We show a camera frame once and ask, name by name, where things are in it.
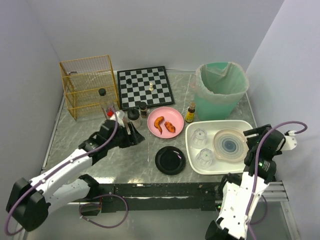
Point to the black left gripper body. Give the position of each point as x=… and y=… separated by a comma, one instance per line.
x=128, y=136

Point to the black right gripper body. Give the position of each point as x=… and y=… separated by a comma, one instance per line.
x=256, y=130

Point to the clear vinegar bottle red label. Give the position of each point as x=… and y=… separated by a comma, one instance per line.
x=105, y=100

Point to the beige bowl with handles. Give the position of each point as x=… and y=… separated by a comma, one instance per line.
x=229, y=146

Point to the black plate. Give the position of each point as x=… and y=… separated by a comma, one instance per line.
x=170, y=160

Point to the pink plate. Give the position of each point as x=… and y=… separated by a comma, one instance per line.
x=170, y=115

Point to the clear drinking glass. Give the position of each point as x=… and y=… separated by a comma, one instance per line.
x=199, y=138

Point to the clear faceted glass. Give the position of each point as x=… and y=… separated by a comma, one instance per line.
x=204, y=159

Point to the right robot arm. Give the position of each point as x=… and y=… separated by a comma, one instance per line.
x=241, y=194

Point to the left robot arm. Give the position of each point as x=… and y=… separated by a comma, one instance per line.
x=31, y=201

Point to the black lid seasoning jar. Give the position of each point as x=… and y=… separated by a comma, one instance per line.
x=133, y=115

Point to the small dark pepper shaker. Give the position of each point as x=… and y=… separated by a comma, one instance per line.
x=143, y=109

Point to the orange chicken wing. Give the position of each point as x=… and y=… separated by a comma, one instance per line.
x=157, y=123

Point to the red fried chicken piece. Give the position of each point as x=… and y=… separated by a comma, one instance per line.
x=170, y=127

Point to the white plastic tray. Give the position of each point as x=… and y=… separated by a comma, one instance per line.
x=212, y=127

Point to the white chess pawn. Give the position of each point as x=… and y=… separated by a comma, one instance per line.
x=151, y=88

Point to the black white chessboard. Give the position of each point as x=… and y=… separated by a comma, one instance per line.
x=130, y=95

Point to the black chess pawn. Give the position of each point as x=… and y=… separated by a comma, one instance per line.
x=129, y=81

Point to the yellow label sauce bottle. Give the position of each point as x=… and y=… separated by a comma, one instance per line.
x=189, y=117

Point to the green plastic trash bin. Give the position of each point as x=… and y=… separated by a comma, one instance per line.
x=212, y=111

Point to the clear trash bag liner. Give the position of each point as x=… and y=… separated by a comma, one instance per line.
x=220, y=82

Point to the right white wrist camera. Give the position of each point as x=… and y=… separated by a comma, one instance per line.
x=290, y=141

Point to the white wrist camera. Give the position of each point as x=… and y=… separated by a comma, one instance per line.
x=290, y=141
x=118, y=115

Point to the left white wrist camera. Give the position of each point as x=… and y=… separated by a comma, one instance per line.
x=118, y=115

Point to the yellow wire basket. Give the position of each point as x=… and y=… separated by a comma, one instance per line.
x=82, y=78

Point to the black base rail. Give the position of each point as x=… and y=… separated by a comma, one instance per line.
x=157, y=196

